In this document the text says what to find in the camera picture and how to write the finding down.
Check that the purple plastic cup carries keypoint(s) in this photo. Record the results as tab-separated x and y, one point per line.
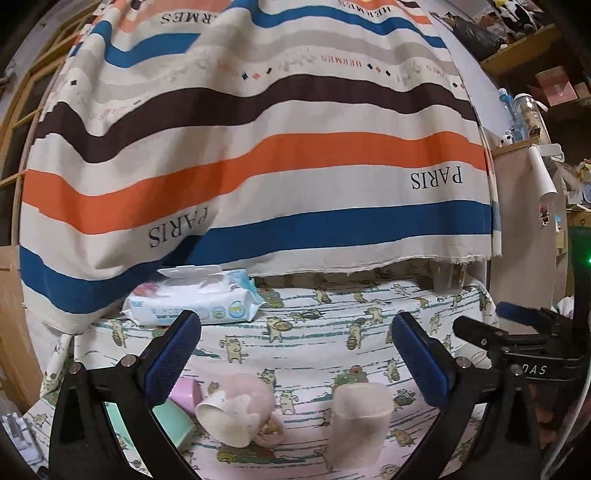
188	394

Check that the cartoon printed cloth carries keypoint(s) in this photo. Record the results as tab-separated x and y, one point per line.
314	341

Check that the wooden shelf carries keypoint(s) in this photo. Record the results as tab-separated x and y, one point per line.
521	53

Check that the wooden lattice frame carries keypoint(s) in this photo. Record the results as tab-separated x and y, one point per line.
27	92

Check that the clear bottle with white cap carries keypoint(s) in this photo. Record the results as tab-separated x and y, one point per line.
530	115

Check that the translucent plastic cup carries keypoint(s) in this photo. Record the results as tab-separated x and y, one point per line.
358	422

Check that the wet wipes pack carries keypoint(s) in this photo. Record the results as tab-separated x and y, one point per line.
210	304

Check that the small panda figure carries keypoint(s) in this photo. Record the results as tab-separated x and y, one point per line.
506	139

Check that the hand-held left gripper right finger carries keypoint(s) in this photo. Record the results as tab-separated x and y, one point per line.
422	364

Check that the mint green plastic cup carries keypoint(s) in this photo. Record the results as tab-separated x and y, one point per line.
173	422

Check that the pink box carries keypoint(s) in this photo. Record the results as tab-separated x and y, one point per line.
556	85

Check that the blue water bottle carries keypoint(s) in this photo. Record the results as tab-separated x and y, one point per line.
511	115

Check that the striped cloth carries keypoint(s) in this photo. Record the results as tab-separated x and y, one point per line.
277	161

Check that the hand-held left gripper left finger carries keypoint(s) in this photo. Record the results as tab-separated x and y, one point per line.
170	362

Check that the cartoon sticker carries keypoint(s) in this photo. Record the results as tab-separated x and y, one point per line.
545	213

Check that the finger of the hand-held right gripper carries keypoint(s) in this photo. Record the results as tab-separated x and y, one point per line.
519	314
478	334

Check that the wooden panel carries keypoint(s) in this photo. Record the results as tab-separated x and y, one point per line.
16	323

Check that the dark bag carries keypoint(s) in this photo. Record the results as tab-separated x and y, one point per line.
475	34

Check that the white paper cone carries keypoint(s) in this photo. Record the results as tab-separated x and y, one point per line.
542	173

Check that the plush toys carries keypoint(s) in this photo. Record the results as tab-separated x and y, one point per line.
515	14

